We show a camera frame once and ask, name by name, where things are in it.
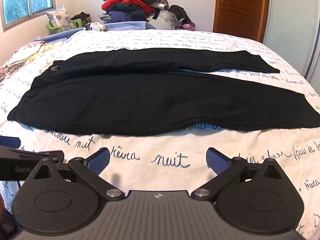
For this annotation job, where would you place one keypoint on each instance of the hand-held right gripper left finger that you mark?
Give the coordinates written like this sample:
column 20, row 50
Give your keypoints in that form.
column 98, row 161

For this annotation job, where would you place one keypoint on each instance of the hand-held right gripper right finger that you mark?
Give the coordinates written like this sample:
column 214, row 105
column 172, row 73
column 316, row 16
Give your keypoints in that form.
column 217, row 160

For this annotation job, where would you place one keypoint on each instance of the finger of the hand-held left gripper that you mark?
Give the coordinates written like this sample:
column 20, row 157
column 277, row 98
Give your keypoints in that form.
column 10, row 142

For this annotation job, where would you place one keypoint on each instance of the black pants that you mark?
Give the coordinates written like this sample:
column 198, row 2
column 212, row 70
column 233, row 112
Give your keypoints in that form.
column 140, row 97

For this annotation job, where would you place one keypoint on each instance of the white script-printed blanket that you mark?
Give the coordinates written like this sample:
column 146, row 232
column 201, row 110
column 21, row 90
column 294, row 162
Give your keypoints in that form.
column 155, row 152

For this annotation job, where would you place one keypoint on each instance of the floral patterned cloth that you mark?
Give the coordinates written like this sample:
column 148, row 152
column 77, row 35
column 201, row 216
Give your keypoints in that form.
column 23, row 55

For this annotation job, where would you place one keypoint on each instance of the floral pillow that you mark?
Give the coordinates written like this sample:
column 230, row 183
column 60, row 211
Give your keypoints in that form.
column 59, row 17

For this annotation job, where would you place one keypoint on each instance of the blue quilted bed cover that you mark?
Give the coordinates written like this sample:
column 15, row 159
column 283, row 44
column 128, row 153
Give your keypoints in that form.
column 125, row 25

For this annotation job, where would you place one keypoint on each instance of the frosted glass wardrobe door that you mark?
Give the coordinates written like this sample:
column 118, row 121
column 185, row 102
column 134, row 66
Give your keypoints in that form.
column 291, row 25

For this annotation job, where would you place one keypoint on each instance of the brown wooden door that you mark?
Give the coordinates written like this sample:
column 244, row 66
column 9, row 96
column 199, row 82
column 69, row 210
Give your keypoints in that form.
column 238, row 6

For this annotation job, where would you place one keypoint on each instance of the pile of clothes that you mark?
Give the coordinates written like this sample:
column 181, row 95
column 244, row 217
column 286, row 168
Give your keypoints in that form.
column 140, row 5

